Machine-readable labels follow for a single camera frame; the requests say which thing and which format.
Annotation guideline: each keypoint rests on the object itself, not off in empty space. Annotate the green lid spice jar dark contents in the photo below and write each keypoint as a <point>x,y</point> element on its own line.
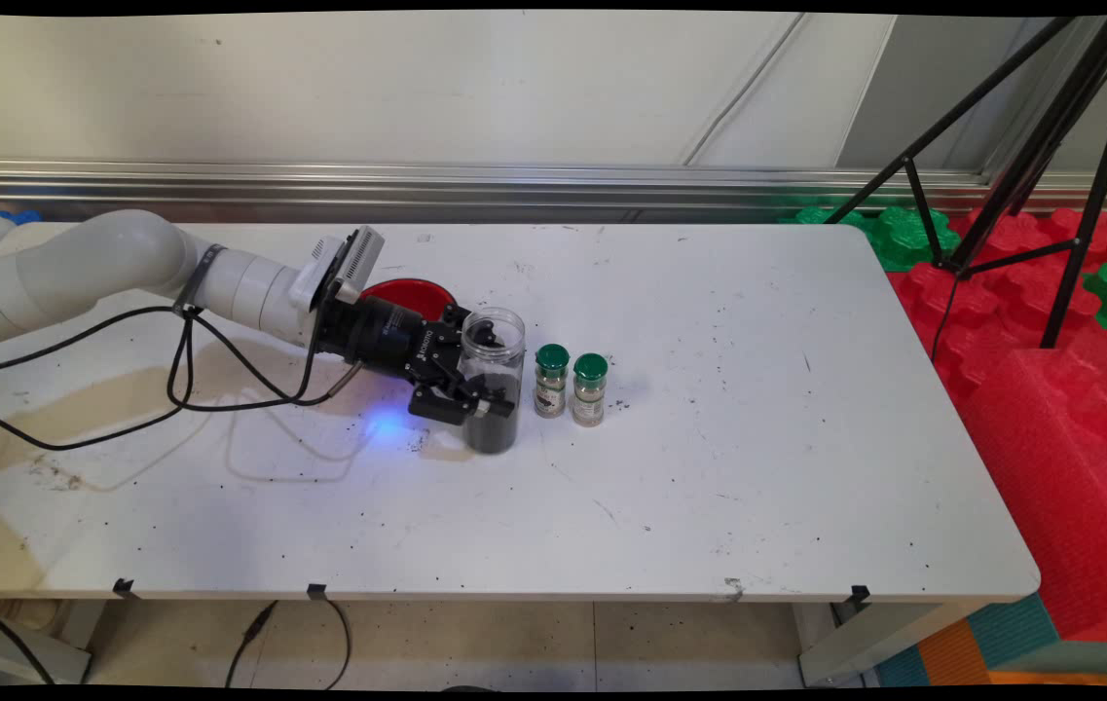
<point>552,385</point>

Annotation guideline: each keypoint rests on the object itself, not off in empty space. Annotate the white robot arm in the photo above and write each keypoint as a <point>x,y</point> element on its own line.
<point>105,268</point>

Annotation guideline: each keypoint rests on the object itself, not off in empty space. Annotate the orange foam mat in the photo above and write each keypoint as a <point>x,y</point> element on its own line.
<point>957,657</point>

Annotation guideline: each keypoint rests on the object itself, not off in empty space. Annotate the red bowl black rim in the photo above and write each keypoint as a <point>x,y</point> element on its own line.
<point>407,294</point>

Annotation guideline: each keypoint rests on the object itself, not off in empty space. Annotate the teal foam mat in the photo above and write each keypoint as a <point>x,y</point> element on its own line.
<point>1015,633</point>

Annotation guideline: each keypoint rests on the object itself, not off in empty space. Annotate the black tripod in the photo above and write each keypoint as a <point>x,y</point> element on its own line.
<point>1040,146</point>

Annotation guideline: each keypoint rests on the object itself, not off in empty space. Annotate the grey table leg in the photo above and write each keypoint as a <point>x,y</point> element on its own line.
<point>37,652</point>
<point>865,643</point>

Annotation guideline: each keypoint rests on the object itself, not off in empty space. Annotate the green lid spice jar pale contents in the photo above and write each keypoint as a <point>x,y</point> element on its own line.
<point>590,394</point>

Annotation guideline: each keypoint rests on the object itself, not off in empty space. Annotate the clear plastic jar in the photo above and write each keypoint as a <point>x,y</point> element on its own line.
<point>493,428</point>

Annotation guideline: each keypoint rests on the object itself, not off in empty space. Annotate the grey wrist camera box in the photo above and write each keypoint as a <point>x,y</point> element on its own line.
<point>344,261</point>

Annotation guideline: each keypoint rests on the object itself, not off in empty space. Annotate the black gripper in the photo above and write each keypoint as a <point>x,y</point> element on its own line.
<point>387,336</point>

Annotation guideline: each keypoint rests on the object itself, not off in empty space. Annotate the aluminium rail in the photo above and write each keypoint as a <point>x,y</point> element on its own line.
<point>514,185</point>

